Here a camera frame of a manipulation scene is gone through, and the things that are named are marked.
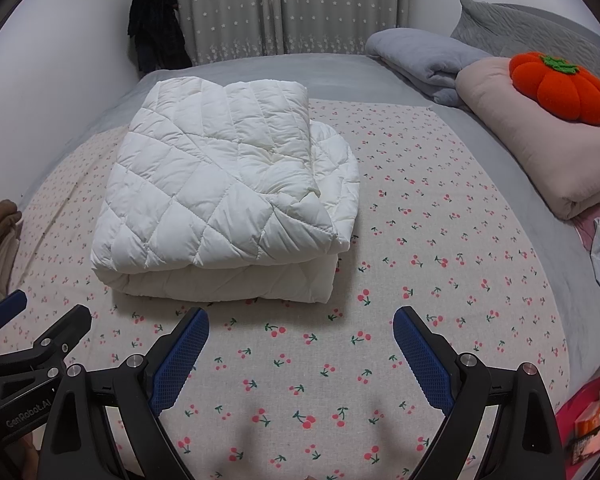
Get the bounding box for grey star print curtain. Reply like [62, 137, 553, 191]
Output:
[167, 0, 413, 66]

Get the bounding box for white quilted jacket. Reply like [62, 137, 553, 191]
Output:
[90, 77, 361, 306]

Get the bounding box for orange pumpkin plush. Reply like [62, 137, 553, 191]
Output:
[509, 51, 600, 126]

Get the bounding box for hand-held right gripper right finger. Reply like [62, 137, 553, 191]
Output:
[392, 306, 566, 480]

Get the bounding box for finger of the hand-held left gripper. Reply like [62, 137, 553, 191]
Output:
[0, 290, 28, 356]
[34, 304, 93, 369]

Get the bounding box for folded grey blanket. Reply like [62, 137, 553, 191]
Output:
[365, 27, 493, 108]

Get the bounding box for pink pillow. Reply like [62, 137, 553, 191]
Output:
[455, 56, 600, 221]

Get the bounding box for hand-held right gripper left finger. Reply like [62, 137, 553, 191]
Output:
[36, 307, 211, 480]

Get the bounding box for dark hanging clothes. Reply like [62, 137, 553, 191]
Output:
[127, 0, 193, 77]

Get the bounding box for grey quilted pillow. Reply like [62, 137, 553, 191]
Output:
[450, 0, 600, 61]

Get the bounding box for beige garment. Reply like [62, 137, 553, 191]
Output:
[0, 225, 23, 311]

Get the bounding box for cherry print blanket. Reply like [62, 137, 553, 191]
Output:
[0, 97, 571, 480]

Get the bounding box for pink storage box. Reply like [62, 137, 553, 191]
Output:
[555, 372, 600, 467]

